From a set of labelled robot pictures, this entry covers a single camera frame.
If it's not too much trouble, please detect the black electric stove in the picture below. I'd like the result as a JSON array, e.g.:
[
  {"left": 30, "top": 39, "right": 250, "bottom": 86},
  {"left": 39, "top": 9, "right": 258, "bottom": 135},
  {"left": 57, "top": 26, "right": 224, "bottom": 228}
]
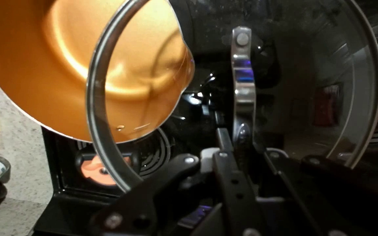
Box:
[{"left": 32, "top": 0, "right": 378, "bottom": 236}]

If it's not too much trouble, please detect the glass pot lid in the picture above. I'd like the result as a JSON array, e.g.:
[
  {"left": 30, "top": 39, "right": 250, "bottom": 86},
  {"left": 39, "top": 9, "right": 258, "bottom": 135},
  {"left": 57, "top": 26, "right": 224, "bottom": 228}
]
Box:
[{"left": 85, "top": 0, "right": 378, "bottom": 191}]

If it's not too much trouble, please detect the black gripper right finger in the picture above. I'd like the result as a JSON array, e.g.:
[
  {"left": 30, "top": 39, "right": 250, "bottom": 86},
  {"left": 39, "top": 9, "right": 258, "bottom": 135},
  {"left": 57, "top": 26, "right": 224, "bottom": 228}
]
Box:
[{"left": 265, "top": 148, "right": 378, "bottom": 236}]

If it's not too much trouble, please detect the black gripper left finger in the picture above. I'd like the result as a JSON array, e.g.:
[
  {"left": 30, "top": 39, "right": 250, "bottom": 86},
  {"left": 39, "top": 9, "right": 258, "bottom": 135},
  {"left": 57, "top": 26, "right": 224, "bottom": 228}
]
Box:
[{"left": 89, "top": 153, "right": 200, "bottom": 236}]

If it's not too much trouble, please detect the black pot orange interior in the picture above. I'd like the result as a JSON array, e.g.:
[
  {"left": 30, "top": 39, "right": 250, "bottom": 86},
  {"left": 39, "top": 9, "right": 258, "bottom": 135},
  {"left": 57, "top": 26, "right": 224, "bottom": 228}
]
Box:
[{"left": 0, "top": 0, "right": 194, "bottom": 143}]

